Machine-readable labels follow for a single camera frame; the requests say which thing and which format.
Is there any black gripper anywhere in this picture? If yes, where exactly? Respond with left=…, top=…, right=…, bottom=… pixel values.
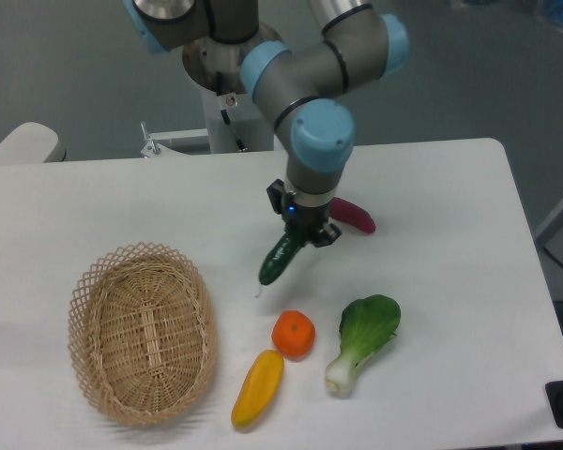
left=266, top=179, right=342, bottom=248

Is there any green cucumber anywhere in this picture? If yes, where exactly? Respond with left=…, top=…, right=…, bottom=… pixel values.
left=254, top=232, right=306, bottom=298

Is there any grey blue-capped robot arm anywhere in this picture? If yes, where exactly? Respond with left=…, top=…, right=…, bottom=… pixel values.
left=125, top=1, right=410, bottom=247

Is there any purple sweet potato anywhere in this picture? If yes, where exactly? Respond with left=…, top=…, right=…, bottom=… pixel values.
left=330, top=198, right=376, bottom=234

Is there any green bok choy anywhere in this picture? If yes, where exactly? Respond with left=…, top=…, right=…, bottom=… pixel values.
left=325, top=294, right=402, bottom=398

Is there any orange tangerine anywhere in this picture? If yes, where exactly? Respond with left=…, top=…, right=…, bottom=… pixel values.
left=271, top=310, right=315, bottom=360

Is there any yellow mango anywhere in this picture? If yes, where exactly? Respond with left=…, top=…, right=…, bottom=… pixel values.
left=230, top=350, right=284, bottom=429

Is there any woven wicker basket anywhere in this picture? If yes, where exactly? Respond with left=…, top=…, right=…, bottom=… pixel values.
left=68, top=243, right=218, bottom=427

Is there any white chair armrest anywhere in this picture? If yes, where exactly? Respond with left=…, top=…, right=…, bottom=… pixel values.
left=0, top=122, right=67, bottom=166

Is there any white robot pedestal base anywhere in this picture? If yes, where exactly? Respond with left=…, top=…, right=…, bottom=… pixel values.
left=139, top=22, right=287, bottom=158

